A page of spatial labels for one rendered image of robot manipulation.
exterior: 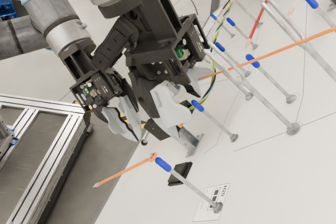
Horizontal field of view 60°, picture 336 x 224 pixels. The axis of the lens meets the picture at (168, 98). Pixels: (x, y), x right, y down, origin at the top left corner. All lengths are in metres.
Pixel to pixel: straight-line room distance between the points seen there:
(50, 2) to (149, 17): 0.29
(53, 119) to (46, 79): 0.70
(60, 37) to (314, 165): 0.45
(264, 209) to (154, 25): 0.22
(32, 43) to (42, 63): 2.00
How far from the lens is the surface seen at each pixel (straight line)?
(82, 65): 0.56
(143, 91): 0.37
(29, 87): 2.47
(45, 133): 1.81
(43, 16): 0.58
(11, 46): 0.68
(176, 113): 0.38
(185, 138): 0.52
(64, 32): 0.56
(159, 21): 0.33
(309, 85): 0.41
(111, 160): 1.84
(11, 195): 1.65
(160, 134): 0.49
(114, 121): 0.57
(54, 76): 2.50
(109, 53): 0.40
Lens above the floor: 1.52
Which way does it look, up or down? 45 degrees down
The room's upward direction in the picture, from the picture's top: straight up
